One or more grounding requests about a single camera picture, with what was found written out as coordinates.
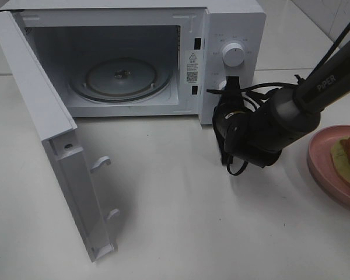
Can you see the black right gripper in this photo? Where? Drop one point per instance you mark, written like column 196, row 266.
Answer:
column 230, row 104

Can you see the pink plate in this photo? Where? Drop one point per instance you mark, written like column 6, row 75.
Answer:
column 321, row 166

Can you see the toast sandwich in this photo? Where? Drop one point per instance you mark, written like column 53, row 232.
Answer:
column 340, row 153

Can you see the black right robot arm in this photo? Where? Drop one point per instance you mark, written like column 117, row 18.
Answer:
column 256, row 127

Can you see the lower white dial knob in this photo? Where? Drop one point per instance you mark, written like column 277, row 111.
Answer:
column 222, row 85

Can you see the white dial knob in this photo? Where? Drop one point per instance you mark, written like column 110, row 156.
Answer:
column 233, row 54
column 222, row 85

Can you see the upper white dial knob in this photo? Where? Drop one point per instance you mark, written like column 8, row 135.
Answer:
column 233, row 54

